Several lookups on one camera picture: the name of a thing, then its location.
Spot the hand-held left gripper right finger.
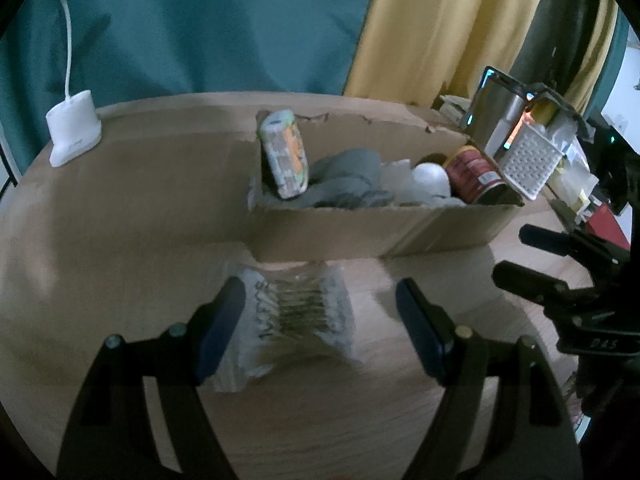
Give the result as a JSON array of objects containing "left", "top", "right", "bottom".
[{"left": 395, "top": 277, "right": 583, "bottom": 480}]

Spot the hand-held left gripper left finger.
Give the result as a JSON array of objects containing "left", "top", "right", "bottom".
[{"left": 56, "top": 276, "right": 247, "bottom": 480}]

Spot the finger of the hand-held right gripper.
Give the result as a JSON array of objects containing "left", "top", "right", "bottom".
[
  {"left": 492, "top": 260, "right": 602, "bottom": 312},
  {"left": 519, "top": 224, "right": 632, "bottom": 267}
]

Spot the clear plastic packet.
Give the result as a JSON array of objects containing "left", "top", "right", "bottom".
[{"left": 210, "top": 260, "right": 359, "bottom": 394}]

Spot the cardboard box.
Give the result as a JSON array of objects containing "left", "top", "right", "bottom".
[{"left": 0, "top": 91, "right": 526, "bottom": 267}]

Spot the white sock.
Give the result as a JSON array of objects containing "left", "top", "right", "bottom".
[{"left": 382, "top": 159, "right": 467, "bottom": 209}]

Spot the red booklet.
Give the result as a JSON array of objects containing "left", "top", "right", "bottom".
[{"left": 582, "top": 202, "right": 632, "bottom": 252}]

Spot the clear plastic bag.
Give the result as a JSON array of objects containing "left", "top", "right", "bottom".
[{"left": 547, "top": 110, "right": 601, "bottom": 222}]

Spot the white perforated basket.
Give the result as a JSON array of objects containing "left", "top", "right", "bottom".
[{"left": 500, "top": 124, "right": 567, "bottom": 202}]

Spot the red can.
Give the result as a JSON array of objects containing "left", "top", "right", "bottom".
[{"left": 444, "top": 144, "right": 507, "bottom": 205}]

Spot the silver metal appliance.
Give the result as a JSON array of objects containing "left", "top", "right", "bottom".
[{"left": 467, "top": 66, "right": 532, "bottom": 158}]

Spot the small white box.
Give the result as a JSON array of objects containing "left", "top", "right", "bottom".
[{"left": 439, "top": 93, "right": 474, "bottom": 127}]

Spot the grey cloth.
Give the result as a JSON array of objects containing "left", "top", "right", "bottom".
[{"left": 305, "top": 147, "right": 402, "bottom": 210}]

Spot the green orange snack pouch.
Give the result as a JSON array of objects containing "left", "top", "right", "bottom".
[{"left": 257, "top": 110, "right": 312, "bottom": 200}]

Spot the yellow curtain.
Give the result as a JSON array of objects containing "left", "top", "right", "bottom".
[{"left": 345, "top": 0, "right": 622, "bottom": 112}]

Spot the white charging dock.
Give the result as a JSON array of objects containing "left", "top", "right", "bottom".
[{"left": 46, "top": 90, "right": 104, "bottom": 167}]

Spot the teal curtain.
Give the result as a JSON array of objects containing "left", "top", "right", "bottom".
[{"left": 0, "top": 0, "right": 382, "bottom": 182}]

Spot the white cable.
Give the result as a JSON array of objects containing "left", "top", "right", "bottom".
[{"left": 54, "top": 0, "right": 77, "bottom": 102}]

